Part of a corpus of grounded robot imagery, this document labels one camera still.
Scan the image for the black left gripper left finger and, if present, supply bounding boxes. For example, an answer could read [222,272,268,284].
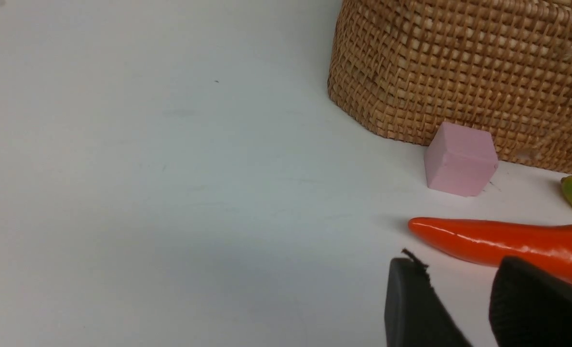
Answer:
[384,249,471,347]

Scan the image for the red chili pepper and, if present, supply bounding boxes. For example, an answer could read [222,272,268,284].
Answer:
[407,217,572,284]

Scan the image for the pink foam cube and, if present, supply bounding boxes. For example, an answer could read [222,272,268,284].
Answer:
[423,121,499,197]

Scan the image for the woven wicker basket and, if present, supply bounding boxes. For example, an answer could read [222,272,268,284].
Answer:
[328,0,572,174]

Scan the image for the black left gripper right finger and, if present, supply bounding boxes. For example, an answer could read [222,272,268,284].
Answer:
[489,256,572,347]

